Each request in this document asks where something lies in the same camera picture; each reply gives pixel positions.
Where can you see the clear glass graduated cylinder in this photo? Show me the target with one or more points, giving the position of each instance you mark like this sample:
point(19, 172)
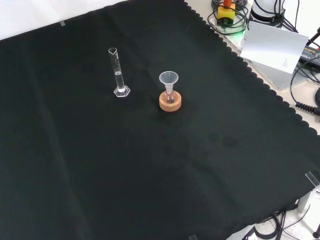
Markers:
point(119, 82)

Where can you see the small round-bottom glass flask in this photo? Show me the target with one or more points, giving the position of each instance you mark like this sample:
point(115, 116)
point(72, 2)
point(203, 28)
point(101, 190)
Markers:
point(170, 99)

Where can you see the clear plastic funnel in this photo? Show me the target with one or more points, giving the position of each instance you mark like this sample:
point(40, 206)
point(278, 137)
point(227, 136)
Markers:
point(168, 78)

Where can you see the black bench cloth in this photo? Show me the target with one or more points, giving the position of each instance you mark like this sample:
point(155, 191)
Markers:
point(100, 155)

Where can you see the clear cloth clip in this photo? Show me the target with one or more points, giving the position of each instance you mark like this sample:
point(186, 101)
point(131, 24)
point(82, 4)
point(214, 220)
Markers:
point(193, 237)
point(312, 179)

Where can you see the yellow stop button box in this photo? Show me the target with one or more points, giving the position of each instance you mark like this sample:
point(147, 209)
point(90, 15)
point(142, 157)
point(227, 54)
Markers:
point(226, 14)

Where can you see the pale white board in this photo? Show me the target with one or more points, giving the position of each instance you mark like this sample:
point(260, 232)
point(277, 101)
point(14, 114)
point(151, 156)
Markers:
point(270, 47)

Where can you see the grey tape strip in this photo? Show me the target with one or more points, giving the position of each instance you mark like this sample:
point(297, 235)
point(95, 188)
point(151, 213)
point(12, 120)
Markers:
point(62, 23)

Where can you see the black power adapter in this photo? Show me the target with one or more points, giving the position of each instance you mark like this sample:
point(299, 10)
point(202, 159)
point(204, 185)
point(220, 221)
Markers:
point(311, 54)

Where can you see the white bench bracket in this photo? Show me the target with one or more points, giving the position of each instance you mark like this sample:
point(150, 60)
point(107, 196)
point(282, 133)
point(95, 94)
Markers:
point(308, 200)

